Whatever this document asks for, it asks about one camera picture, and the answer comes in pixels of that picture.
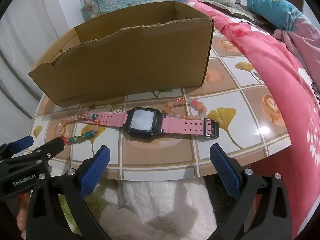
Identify green fluffy rug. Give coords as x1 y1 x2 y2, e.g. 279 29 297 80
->
59 192 109 228

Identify white fluffy rug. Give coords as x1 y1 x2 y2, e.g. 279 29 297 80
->
82 177 218 240

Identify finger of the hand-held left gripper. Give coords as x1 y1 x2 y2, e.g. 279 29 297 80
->
0 135 34 159
22 136 69 167

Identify pink floral blanket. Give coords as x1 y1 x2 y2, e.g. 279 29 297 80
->
184 0 320 235

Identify white panelled cabinet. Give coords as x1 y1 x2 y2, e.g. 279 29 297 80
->
0 0 80 120

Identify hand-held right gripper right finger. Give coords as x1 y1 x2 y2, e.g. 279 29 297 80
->
209 144 294 240

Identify pink orange bead bracelet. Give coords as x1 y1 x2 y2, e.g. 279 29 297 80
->
163 97 208 120

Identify multicoloured bead bracelet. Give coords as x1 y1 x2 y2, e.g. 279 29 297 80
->
54 112 101 145

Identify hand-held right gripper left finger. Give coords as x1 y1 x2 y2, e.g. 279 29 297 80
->
26 145 111 240

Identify teal printed pillow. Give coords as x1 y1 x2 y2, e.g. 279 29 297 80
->
244 0 304 32

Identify light pink cloth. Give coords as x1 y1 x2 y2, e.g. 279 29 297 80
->
272 15 320 80

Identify pink strap digital watch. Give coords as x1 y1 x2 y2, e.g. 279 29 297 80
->
96 107 220 140

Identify brown cardboard box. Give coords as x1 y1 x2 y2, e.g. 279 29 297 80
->
28 1 215 107

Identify grey green lace-edged cloth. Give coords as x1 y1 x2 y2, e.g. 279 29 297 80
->
204 0 277 30

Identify person's left hand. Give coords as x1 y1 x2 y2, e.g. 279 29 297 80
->
16 205 28 240

